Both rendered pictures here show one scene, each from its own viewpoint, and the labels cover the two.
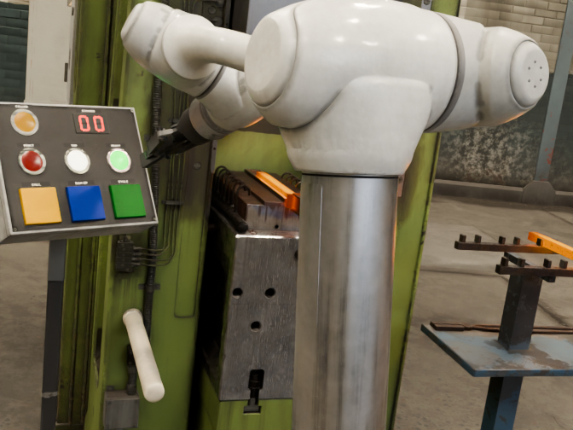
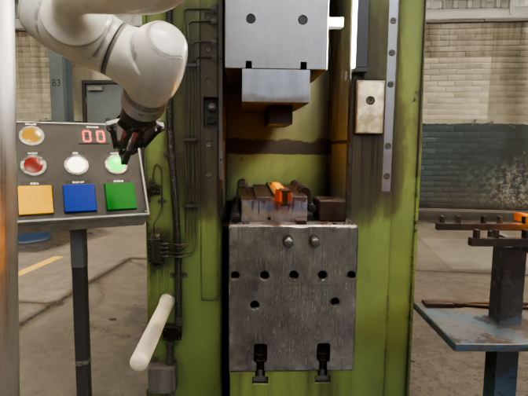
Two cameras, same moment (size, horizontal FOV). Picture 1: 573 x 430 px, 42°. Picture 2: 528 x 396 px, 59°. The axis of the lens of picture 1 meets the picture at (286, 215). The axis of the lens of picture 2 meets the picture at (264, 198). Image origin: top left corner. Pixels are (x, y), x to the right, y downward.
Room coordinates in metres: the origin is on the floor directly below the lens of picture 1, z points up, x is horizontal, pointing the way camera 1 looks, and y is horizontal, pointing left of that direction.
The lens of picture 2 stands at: (0.54, -0.34, 1.15)
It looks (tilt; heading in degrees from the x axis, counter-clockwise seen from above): 7 degrees down; 16
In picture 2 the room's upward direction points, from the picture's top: 1 degrees clockwise
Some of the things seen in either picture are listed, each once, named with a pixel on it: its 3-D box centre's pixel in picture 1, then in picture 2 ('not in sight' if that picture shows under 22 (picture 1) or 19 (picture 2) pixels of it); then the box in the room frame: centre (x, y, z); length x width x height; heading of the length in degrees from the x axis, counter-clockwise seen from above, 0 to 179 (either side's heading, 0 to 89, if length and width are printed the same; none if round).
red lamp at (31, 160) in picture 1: (31, 161); (33, 165); (1.50, 0.53, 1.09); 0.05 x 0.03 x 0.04; 109
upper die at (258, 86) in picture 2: not in sight; (271, 93); (2.09, 0.08, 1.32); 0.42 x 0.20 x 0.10; 19
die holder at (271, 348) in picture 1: (269, 285); (284, 273); (2.11, 0.03, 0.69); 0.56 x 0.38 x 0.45; 19
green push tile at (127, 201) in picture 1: (126, 201); (120, 196); (1.61, 0.35, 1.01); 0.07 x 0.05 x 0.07; 134
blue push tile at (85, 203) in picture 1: (84, 204); (79, 199); (1.54, 0.42, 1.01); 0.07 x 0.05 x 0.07; 134
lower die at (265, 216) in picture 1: (262, 196); (269, 199); (2.09, 0.08, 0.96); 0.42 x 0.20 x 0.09; 19
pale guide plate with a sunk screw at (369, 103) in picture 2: not in sight; (369, 107); (2.11, -0.25, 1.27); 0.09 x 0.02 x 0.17; 109
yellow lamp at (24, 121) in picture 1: (25, 122); (31, 135); (1.53, 0.56, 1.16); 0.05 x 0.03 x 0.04; 109
